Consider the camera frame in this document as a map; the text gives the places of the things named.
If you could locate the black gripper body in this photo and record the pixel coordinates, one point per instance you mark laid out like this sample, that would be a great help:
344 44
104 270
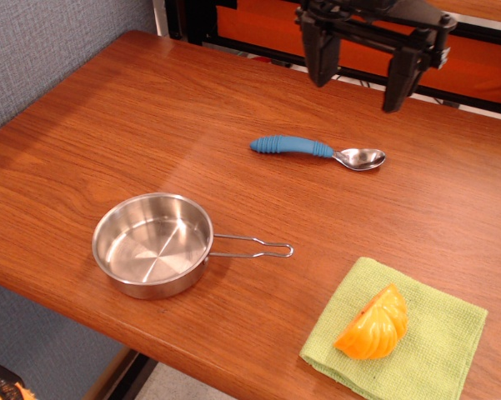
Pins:
385 25

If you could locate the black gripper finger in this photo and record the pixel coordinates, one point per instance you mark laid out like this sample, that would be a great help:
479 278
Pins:
405 70
321 51

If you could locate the silver steel pan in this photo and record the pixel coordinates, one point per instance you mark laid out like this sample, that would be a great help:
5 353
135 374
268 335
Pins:
158 245

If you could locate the green folded cloth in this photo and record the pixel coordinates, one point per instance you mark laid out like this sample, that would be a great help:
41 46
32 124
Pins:
430 361

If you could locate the orange plastic fruit slice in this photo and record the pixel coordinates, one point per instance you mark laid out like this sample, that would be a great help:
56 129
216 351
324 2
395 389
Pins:
375 332

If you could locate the wooden table leg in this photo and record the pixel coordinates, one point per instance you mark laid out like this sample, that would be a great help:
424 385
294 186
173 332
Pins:
124 377

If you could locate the orange object at corner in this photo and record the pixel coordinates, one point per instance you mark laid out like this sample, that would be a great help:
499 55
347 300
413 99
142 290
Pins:
14 391

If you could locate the orange panel black frame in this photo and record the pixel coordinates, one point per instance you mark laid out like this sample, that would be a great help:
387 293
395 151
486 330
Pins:
471 76

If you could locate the blue handled metal spoon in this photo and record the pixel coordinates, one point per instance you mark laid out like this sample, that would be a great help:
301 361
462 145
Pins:
355 159

